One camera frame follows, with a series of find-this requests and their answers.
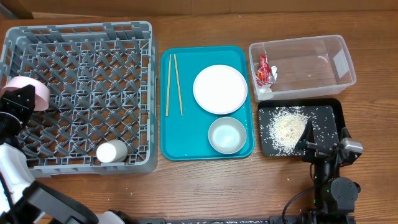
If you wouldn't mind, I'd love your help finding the pile of white rice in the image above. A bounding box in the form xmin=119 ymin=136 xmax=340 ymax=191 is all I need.
xmin=259 ymin=106 xmax=338 ymax=156

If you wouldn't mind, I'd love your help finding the grey bowl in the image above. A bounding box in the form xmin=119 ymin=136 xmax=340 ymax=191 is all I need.
xmin=208 ymin=117 xmax=247 ymax=154

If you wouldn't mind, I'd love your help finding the teal plastic serving tray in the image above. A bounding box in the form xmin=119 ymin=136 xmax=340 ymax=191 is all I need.
xmin=159 ymin=45 xmax=255 ymax=161

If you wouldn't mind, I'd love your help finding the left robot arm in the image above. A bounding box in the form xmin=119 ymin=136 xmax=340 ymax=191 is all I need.
xmin=1 ymin=85 xmax=138 ymax=224

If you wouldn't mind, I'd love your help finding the black rectangular tray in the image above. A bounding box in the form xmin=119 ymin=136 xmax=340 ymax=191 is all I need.
xmin=257 ymin=98 xmax=345 ymax=157

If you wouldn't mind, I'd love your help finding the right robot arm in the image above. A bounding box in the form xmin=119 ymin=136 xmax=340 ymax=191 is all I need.
xmin=295 ymin=121 xmax=364 ymax=223

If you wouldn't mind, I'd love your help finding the white paper cup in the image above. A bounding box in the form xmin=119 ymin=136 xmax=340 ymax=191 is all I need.
xmin=96 ymin=139 xmax=127 ymax=163

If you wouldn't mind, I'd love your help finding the clear plastic waste bin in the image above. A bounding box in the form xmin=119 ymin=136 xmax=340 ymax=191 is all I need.
xmin=249 ymin=35 xmax=357 ymax=102

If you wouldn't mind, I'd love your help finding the wooden chopstick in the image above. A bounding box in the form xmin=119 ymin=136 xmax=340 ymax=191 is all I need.
xmin=174 ymin=54 xmax=183 ymax=116
xmin=165 ymin=54 xmax=172 ymax=117

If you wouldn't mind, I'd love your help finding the pink small bowl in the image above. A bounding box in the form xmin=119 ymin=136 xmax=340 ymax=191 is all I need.
xmin=1 ymin=76 xmax=50 ymax=111

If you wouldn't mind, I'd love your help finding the grey plastic dish rack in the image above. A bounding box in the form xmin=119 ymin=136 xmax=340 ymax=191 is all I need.
xmin=1 ymin=21 xmax=158 ymax=178

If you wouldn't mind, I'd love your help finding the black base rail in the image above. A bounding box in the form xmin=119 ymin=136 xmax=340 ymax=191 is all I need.
xmin=136 ymin=215 xmax=355 ymax=224

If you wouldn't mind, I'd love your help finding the red snack wrapper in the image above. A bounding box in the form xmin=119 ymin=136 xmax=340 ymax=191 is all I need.
xmin=256 ymin=55 xmax=278 ymax=93

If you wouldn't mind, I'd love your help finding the white round plate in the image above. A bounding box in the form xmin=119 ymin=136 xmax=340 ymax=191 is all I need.
xmin=193 ymin=65 xmax=248 ymax=114

